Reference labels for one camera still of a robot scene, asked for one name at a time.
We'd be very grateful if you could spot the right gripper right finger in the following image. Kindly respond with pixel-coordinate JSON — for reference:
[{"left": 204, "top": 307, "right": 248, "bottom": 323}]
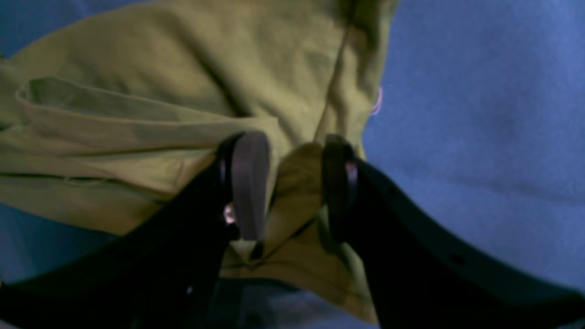
[{"left": 322, "top": 134, "right": 585, "bottom": 329}]

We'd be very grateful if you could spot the olive green t-shirt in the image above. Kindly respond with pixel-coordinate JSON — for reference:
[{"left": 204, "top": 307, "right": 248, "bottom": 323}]
[{"left": 0, "top": 0, "right": 399, "bottom": 323}]

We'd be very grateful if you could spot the blue table cloth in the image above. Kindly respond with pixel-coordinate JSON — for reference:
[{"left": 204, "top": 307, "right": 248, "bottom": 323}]
[{"left": 1, "top": 0, "right": 585, "bottom": 329}]

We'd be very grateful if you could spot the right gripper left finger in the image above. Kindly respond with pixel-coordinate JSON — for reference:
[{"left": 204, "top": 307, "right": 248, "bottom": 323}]
[{"left": 1, "top": 131, "right": 269, "bottom": 329}]

